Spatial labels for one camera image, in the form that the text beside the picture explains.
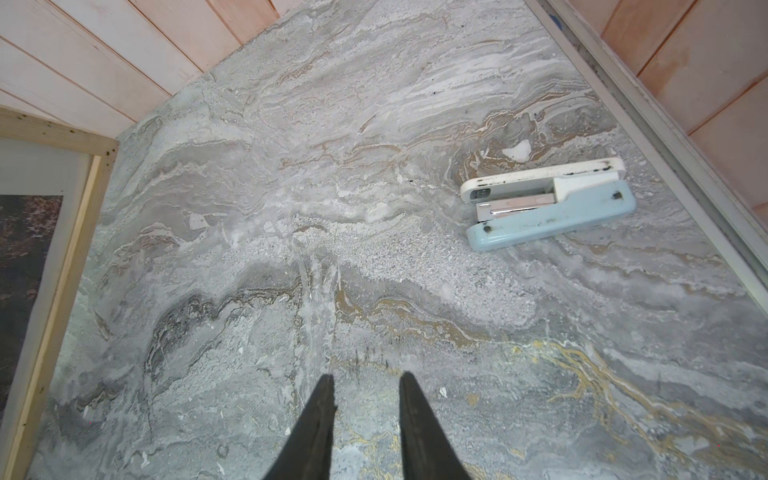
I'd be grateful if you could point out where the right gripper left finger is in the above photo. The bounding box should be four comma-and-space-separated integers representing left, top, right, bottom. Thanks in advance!
263, 374, 337, 480

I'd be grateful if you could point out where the light wooden picture frame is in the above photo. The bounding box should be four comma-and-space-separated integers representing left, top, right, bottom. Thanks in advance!
1, 107, 118, 479

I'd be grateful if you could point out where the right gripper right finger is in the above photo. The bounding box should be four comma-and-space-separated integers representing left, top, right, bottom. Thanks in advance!
399, 372, 471, 480

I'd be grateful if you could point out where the small white grey device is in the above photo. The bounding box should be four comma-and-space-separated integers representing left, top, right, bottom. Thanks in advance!
460, 157, 637, 252

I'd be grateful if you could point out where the white photo mat board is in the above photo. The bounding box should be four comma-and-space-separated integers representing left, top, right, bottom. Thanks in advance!
1, 138, 91, 435

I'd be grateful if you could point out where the autumn forest photo print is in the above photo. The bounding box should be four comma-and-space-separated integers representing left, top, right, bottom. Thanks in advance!
1, 195, 63, 408

